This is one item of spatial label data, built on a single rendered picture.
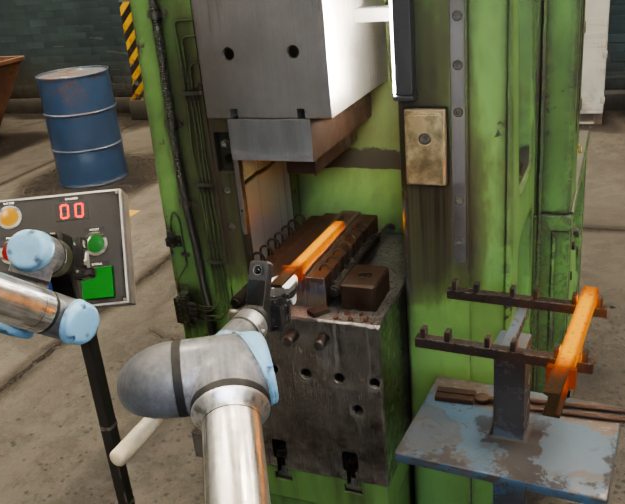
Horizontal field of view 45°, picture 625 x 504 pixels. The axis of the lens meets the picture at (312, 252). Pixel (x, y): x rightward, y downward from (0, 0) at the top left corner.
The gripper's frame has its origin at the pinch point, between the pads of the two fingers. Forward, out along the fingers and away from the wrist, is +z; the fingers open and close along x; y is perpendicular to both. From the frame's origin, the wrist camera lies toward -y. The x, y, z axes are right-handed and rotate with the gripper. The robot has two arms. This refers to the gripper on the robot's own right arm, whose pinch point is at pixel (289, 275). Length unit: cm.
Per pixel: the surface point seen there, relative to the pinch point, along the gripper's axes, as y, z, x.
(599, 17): 5, 537, 46
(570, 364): -2, -30, 64
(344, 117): -31.4, 23.3, 7.8
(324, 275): 1.3, 4.1, 7.1
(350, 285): 2.7, 2.8, 13.8
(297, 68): -46.6, 2.1, 6.1
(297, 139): -31.5, 2.2, 4.4
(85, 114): 36, 332, -320
